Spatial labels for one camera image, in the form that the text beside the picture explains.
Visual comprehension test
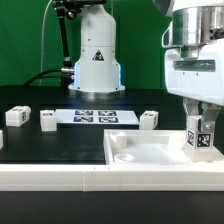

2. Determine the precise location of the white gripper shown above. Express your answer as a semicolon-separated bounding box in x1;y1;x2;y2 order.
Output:
164;43;224;133

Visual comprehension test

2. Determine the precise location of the white square tabletop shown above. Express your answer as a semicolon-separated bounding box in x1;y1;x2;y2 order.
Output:
103;129;224;165

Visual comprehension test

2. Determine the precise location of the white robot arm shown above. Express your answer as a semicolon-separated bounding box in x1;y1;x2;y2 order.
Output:
70;0;224;133

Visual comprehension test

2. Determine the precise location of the white sheet with tags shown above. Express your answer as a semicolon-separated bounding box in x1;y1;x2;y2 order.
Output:
56;109;139;125

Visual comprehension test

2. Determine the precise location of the white U-shaped obstacle fence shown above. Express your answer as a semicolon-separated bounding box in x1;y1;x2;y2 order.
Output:
0;164;224;192

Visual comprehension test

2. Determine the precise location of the black cable bundle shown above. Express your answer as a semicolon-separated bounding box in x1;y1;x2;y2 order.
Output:
23;68;73;87

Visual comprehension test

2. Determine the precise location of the grey thin cable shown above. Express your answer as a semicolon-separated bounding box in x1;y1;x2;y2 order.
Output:
38;0;54;86

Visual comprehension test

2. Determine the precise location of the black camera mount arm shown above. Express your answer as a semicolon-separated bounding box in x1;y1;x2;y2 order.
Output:
52;0;107;68

